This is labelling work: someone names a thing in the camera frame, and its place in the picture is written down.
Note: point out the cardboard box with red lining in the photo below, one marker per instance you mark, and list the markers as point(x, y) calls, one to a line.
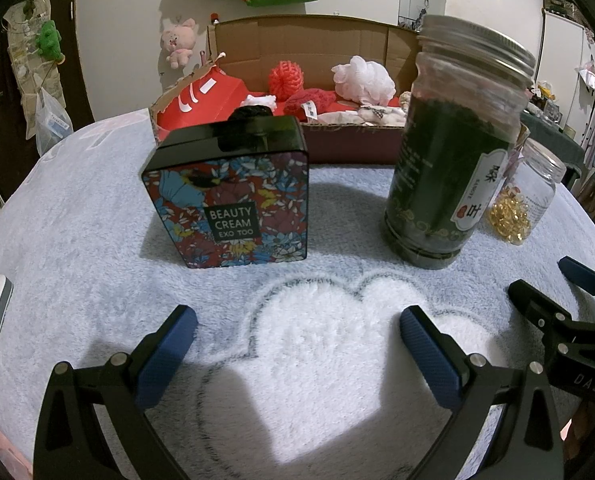
point(297, 40)

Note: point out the table with green cloth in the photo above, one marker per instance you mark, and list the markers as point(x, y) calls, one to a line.
point(572, 147)

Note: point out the clear plastic bag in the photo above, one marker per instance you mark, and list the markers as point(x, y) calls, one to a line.
point(54, 125)

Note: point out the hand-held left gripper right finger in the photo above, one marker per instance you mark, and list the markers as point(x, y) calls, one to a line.
point(430, 355)

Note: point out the small clear jar yellow capsules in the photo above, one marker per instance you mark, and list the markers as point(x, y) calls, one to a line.
point(532, 180)

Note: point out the black knit scrubber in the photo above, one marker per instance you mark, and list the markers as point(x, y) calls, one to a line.
point(250, 111)

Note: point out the pink plush pig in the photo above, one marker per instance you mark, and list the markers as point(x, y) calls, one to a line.
point(180, 42)

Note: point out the dark wooden door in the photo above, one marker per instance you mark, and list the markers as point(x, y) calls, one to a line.
point(77, 70)

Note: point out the clutter of bottles and jars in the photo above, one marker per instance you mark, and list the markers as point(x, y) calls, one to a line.
point(550, 105)

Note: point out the large glass jar metal lid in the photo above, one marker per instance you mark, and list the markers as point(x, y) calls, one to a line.
point(437, 160)

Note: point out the clear hanging pocket organiser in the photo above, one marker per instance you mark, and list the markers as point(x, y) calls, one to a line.
point(22, 75)

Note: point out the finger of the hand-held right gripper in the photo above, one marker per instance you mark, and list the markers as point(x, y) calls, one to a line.
point(577, 270)
point(542, 310)

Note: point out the small white fluffy plush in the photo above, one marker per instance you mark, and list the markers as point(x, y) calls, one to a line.
point(260, 102)

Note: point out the white cabinet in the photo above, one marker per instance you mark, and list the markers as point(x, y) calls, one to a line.
point(562, 45)

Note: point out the white mesh bath pouf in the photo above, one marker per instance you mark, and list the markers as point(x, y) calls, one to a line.
point(365, 80)

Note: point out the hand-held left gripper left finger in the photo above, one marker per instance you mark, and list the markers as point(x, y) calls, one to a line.
point(165, 355)

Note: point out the red foam mesh net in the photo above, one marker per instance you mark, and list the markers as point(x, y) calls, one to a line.
point(286, 77)

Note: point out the red knit scrubber with tag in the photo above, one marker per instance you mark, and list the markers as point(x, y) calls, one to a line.
point(307, 102)

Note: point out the beige cloth pouch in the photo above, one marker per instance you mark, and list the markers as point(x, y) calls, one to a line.
point(362, 116)

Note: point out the green plush toy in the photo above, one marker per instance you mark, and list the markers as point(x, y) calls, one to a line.
point(48, 40)

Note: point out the cream crochet toy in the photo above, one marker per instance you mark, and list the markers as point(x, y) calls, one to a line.
point(407, 101)

